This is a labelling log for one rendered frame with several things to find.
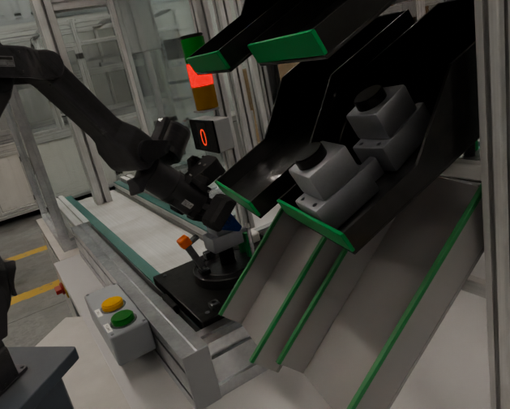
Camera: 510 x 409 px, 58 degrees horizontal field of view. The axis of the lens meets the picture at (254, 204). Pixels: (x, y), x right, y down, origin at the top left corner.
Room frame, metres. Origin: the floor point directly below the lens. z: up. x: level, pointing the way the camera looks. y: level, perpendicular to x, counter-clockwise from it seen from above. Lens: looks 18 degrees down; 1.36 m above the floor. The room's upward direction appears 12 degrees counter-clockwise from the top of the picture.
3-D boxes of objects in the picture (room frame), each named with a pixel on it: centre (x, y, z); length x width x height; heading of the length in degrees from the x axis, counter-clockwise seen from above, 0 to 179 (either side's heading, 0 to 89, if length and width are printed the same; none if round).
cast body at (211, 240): (0.82, 0.06, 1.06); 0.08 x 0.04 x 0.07; 119
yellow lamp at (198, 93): (1.04, 0.06, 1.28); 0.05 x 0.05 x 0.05
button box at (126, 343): (0.79, 0.30, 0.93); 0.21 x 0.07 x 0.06; 28
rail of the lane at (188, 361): (0.99, 0.34, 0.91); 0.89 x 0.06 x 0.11; 28
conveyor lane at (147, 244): (1.09, 0.19, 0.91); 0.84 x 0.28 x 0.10; 28
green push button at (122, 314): (0.73, 0.27, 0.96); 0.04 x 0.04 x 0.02
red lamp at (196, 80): (1.04, 0.06, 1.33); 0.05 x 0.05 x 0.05
